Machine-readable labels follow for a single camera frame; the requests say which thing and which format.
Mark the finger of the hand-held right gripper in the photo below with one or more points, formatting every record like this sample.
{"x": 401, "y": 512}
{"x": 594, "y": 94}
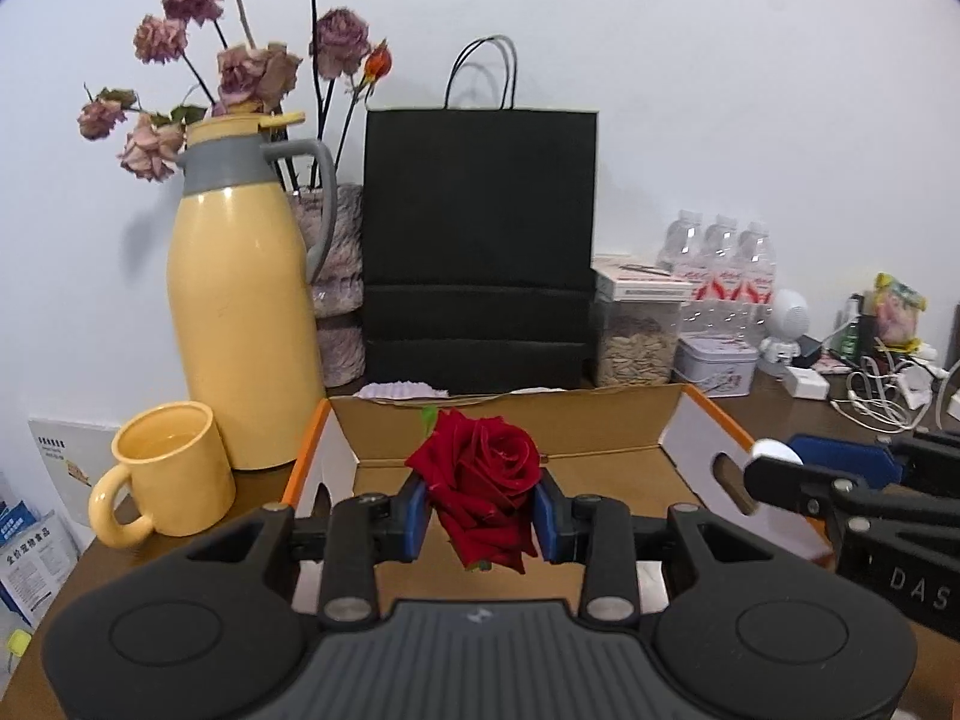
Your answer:
{"x": 847, "y": 457}
{"x": 795, "y": 487}

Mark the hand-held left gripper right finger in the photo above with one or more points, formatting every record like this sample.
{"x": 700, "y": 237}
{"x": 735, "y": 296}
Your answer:
{"x": 546, "y": 517}

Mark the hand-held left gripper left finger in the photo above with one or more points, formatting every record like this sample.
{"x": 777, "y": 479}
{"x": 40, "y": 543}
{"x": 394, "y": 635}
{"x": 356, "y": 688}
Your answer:
{"x": 414, "y": 521}

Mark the red rose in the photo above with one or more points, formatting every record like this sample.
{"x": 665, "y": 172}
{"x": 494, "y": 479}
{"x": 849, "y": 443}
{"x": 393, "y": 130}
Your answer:
{"x": 480, "y": 465}

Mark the cardboard box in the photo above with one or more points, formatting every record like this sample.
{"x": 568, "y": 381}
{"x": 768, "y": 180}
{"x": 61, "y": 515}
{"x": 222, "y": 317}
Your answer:
{"x": 600, "y": 420}

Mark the white charger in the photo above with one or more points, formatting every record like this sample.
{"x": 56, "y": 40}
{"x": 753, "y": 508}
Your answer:
{"x": 806, "y": 382}

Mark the pink patterned pouch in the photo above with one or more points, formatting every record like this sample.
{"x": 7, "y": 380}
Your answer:
{"x": 836, "y": 362}

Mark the black adapter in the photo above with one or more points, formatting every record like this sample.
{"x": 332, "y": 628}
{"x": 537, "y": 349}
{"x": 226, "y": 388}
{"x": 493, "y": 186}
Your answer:
{"x": 810, "y": 349}

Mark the green bottle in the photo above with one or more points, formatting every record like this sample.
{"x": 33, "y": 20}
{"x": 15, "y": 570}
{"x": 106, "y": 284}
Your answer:
{"x": 846, "y": 337}

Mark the white tin box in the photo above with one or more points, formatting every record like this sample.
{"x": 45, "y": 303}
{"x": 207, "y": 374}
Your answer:
{"x": 716, "y": 367}

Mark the white robot figurine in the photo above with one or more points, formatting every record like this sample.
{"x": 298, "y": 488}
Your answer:
{"x": 787, "y": 315}

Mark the clear seed container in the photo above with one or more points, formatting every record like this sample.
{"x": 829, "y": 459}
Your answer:
{"x": 637, "y": 352}

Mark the pink marbled vase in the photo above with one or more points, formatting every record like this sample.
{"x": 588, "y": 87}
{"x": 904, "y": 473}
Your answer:
{"x": 341, "y": 345}

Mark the yellow mug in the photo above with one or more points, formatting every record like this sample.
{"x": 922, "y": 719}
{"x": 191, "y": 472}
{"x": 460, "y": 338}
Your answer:
{"x": 180, "y": 495}

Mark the white pink flat box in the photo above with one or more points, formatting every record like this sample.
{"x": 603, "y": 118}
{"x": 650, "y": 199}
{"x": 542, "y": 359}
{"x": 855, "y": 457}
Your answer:
{"x": 637, "y": 281}

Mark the yellow thermos jug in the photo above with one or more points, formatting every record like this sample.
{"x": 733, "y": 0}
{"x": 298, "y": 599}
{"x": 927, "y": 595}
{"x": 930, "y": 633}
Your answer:
{"x": 240, "y": 300}

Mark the black paper bag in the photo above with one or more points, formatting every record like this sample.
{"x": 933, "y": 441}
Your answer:
{"x": 480, "y": 240}

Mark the blue white leaflet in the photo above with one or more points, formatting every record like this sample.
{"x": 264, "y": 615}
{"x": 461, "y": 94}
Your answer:
{"x": 37, "y": 570}

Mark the small yellow object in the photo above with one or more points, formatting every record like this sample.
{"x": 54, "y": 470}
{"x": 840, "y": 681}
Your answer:
{"x": 16, "y": 643}

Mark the orange rose bud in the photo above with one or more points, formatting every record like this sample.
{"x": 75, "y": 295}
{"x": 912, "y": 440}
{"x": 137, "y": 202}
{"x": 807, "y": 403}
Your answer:
{"x": 379, "y": 61}

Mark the bunch of dried roses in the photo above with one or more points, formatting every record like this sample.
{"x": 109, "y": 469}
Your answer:
{"x": 247, "y": 71}

